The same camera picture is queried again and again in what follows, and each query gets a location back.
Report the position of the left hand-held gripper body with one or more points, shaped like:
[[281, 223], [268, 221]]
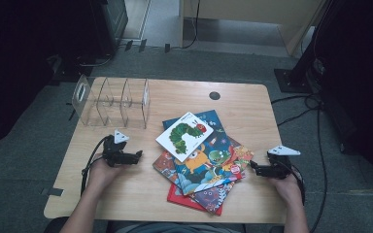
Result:
[[116, 158]]

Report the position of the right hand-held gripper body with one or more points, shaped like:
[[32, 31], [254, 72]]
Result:
[[278, 168]]

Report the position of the blue monster picture book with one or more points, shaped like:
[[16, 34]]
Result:
[[207, 171]]

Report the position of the white caterpillar picture book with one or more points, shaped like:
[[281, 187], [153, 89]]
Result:
[[184, 137]]

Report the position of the clear acrylic book rack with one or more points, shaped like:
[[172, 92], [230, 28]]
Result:
[[110, 103]]

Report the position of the red picture book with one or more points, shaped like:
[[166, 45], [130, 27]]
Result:
[[178, 198]]

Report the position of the person's left hand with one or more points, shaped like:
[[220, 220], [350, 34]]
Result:
[[102, 174]]

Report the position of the person's right hand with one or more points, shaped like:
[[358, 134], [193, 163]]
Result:
[[288, 189]]

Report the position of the colourful monster picture book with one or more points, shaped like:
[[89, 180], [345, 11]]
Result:
[[213, 199]]

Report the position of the black floor tape strip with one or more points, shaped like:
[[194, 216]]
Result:
[[53, 191]]

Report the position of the person's lap clothing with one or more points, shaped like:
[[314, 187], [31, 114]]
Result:
[[175, 228]]

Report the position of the black metal stand base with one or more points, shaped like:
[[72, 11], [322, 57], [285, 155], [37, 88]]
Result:
[[291, 81]]

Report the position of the dark cabinet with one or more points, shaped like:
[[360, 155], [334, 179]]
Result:
[[110, 22]]

